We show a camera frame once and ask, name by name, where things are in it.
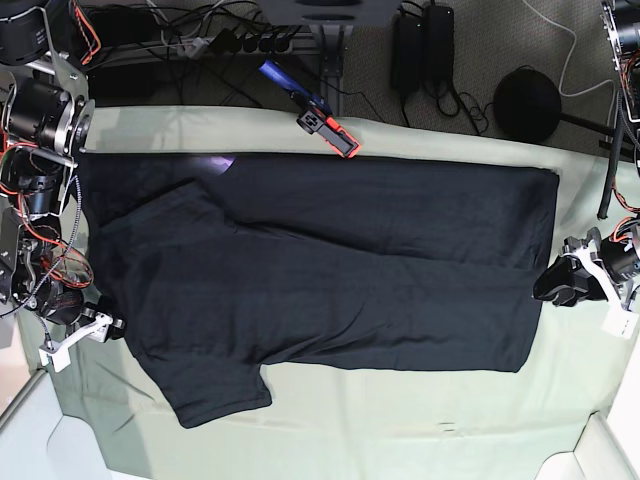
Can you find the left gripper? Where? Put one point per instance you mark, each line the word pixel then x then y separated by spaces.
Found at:
pixel 568 280

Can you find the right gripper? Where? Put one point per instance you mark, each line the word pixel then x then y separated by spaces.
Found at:
pixel 106 316

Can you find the dark navy T-shirt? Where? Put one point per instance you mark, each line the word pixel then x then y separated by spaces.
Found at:
pixel 221 266

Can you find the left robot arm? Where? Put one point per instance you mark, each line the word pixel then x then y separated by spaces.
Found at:
pixel 621 22

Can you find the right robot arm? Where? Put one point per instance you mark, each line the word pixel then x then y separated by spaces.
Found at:
pixel 45 120

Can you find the black round stand base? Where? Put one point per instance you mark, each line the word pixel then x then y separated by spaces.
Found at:
pixel 527 106

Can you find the light green table cloth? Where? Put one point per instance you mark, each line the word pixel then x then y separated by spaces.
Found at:
pixel 331 424

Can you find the black power adapter right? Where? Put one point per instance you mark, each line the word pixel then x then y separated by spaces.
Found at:
pixel 439 48

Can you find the black power adapter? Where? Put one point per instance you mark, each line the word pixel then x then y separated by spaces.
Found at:
pixel 439 48
pixel 405 70

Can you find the black power adapter left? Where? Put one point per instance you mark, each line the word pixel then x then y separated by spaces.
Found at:
pixel 405 70

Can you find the black power strip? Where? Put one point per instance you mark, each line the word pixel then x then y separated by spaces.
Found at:
pixel 228 42

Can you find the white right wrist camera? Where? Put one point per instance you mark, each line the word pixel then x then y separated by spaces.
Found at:
pixel 57 357

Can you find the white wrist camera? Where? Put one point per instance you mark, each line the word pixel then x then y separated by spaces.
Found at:
pixel 57 357
pixel 620 323

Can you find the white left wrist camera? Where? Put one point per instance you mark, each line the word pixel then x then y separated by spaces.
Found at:
pixel 620 323

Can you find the blue handled centre clamp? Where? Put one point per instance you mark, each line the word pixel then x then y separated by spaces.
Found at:
pixel 316 117

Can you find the aluminium frame post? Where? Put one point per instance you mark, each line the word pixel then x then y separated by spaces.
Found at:
pixel 331 41

